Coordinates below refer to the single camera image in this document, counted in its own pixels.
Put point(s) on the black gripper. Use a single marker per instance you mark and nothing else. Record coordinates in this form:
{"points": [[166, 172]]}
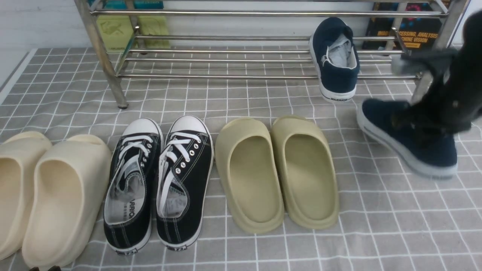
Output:
{"points": [[449, 105]]}

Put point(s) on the navy slip-on shoe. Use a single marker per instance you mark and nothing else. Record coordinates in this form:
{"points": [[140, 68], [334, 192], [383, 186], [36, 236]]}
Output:
{"points": [[335, 59], [436, 159]]}

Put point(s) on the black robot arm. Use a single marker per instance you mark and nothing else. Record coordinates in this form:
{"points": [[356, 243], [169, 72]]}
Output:
{"points": [[472, 36]]}

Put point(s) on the stainless steel shoe rack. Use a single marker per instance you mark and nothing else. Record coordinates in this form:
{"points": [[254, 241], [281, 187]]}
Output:
{"points": [[136, 51]]}

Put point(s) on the black machine vision book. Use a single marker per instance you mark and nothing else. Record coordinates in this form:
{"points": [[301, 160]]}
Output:
{"points": [[417, 33]]}

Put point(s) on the grey checked tablecloth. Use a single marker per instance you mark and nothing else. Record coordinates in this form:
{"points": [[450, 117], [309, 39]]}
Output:
{"points": [[390, 219]]}

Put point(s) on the olive slipper right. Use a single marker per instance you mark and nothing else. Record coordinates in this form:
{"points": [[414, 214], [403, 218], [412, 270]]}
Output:
{"points": [[306, 171]]}

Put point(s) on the olive slipper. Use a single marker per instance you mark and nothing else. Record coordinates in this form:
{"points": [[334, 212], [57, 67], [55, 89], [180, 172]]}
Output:
{"points": [[246, 167], [306, 171]]}

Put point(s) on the olive slipper left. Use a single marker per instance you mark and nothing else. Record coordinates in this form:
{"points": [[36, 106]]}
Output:
{"points": [[246, 167]]}

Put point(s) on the black canvas sneaker right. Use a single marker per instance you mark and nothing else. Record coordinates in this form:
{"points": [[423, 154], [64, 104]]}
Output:
{"points": [[185, 166]]}

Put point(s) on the black canvas sneaker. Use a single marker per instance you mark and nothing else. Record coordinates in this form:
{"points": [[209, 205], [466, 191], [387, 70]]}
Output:
{"points": [[185, 166], [134, 166]]}

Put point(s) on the black canvas sneaker left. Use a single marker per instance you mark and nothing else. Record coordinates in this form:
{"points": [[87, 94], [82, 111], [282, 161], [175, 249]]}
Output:
{"points": [[134, 166]]}

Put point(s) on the cream slipper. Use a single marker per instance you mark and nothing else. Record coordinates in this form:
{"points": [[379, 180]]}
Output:
{"points": [[19, 156], [70, 181]]}

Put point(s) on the cream slipper far left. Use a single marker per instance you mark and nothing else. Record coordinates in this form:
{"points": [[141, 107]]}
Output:
{"points": [[19, 156]]}

